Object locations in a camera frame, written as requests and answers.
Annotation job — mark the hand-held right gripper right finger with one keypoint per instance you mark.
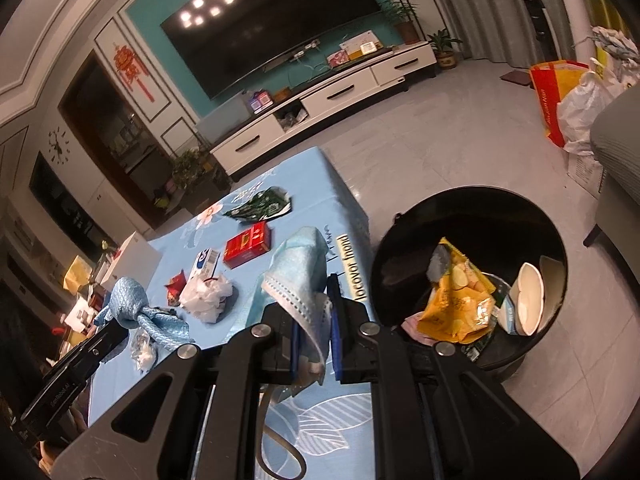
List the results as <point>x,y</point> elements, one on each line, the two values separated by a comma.
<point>336,345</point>

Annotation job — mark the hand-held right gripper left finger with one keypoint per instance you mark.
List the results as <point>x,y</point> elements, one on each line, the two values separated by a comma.
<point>295,345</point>

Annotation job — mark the tall potted plant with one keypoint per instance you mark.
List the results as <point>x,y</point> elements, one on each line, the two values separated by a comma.
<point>400,17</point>

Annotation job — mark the leafy plants on dark stand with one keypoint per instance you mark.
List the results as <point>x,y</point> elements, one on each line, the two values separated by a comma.
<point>192,167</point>

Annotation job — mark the red cigarette box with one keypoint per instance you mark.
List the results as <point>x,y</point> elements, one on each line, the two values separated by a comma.
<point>247,245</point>

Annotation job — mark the brown floor mat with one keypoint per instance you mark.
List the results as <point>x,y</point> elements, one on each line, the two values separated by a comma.
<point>515,78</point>

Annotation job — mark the blue woven cloth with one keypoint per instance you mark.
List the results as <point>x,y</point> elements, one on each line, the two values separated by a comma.
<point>150,320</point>

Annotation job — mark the black wall clock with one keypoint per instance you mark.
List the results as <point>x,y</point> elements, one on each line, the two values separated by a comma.
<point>59,145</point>

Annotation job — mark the red yellow shopping bag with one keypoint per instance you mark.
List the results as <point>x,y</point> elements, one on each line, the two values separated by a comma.
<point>547,100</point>

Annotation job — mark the dark green patterned wrapper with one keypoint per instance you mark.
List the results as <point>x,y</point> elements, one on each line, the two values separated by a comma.
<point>260,205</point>

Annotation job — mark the clear plastic packaging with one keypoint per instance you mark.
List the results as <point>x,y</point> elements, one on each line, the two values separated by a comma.
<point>144,352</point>

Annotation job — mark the white paper roll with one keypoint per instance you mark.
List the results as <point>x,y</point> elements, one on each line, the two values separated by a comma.
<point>577,25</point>

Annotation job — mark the pink wrapper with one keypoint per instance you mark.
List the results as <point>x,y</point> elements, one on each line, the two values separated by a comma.
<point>415,330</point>

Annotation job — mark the small purple boxes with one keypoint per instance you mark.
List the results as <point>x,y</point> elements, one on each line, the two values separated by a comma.
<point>260,101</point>

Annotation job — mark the grey sofa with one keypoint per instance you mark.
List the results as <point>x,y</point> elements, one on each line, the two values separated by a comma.
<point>620,160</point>

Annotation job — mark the white paper cup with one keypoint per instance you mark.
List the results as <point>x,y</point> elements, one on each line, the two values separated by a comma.
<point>530,300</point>

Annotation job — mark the white plastic bag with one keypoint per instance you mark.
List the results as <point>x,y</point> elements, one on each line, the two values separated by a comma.
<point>205,297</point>

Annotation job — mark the black television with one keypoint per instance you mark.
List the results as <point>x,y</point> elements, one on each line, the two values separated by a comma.
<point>270,25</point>

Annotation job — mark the white plastic sacks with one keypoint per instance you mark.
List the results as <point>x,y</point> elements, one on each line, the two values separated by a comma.
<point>585,105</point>

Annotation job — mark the grey storage box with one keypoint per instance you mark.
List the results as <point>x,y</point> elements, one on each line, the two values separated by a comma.
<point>220,120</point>

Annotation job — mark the red knot wall decoration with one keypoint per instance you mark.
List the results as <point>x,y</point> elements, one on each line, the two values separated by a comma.
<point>131,67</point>

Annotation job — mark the yellow snack bag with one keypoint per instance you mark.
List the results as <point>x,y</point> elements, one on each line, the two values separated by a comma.
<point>455,305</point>

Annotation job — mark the cards on cabinet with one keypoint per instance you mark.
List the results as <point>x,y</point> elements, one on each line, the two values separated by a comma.
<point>357,47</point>

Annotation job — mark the red gold wrapper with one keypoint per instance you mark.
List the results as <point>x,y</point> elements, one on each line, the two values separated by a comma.
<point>176,287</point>

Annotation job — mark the white blue ointment box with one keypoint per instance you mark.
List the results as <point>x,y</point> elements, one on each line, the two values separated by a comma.
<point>205,262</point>

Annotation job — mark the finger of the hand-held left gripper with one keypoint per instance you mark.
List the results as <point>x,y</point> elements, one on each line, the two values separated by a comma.
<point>112,337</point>

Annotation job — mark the green snack packet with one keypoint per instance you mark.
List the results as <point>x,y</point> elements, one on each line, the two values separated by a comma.
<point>477,347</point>

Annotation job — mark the blue face mask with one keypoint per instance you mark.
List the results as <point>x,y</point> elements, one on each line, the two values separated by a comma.
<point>300,265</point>

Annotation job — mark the white television cabinet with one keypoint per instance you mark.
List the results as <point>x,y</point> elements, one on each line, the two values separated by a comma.
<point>330,97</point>

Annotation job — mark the small potted plant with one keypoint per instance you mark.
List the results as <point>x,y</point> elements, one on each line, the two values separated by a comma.
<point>445,50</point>

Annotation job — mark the black trash bin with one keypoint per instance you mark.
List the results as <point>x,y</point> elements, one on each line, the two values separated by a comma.
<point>480,220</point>

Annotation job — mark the yellow cloth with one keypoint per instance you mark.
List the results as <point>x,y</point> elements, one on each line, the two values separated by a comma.
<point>77,272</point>

